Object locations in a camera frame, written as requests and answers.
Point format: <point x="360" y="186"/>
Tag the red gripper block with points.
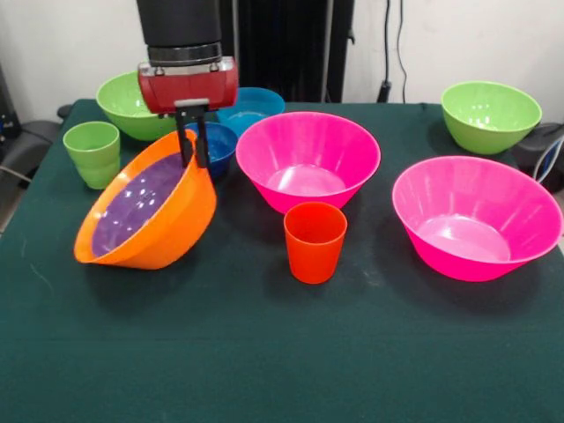
<point x="189" y="86"/>

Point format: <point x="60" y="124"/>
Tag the purple plastic bowl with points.
<point x="132" y="202"/>

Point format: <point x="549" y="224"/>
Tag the orange plastic bowl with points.
<point x="176" y="229"/>

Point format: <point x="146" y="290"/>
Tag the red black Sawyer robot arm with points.
<point x="180" y="22"/>

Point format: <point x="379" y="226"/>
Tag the dark blue plastic bowl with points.
<point x="220" y="145"/>

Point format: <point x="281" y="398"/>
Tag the light blue plastic bowl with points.
<point x="260" y="110"/>

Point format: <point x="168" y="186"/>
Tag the green plastic bowl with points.
<point x="119" y="106"/>
<point x="489" y="128"/>

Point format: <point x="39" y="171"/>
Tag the green plastic cup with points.
<point x="90" y="154"/>

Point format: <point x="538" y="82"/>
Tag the pink plastic bowl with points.
<point x="308" y="158"/>
<point x="476" y="211"/>

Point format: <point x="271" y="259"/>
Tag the black office chair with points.
<point x="529" y="154"/>
<point x="31" y="145"/>

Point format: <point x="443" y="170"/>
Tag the red plastic cup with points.
<point x="315" y="255"/>

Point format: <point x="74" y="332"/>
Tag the dark green tablecloth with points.
<point x="282" y="352"/>

